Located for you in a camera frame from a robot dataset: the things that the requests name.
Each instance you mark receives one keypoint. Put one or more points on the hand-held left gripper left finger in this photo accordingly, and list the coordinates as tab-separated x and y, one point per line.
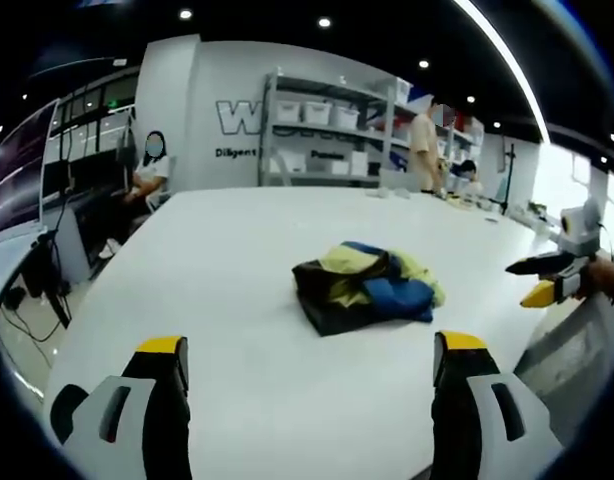
137	430

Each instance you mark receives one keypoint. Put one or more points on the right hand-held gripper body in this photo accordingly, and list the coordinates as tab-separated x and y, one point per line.
579	230

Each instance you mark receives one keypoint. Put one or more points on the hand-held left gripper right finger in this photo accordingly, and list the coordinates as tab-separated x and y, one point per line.
479	430

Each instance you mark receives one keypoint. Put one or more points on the yellow blue black garment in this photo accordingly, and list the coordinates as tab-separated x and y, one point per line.
382	295

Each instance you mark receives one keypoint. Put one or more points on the person's right hand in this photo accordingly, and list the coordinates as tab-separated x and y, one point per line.
604	277

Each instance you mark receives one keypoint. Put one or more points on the grey cabinet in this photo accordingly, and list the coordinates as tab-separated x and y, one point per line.
572	365

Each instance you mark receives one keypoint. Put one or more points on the black tripod stand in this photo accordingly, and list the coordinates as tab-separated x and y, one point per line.
509	180

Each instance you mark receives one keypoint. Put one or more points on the white shelf rack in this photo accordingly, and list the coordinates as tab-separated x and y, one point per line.
469	137

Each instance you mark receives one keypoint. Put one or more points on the long ceiling light strip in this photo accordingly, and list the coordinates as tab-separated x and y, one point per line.
512	65

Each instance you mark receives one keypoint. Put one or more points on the black computer case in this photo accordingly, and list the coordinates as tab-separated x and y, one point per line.
42	270

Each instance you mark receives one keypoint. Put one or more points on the white storage bin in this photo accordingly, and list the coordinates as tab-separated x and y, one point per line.
347	116
293	163
288	112
360	163
318	113

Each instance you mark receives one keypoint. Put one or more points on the round ceiling downlight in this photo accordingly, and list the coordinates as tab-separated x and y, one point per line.
423	63
324	22
185	13

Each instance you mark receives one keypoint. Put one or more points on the large display screen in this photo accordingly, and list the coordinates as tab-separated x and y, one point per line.
19	170

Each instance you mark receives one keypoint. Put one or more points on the grey metal shelf rack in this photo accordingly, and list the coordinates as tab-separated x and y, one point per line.
272	135

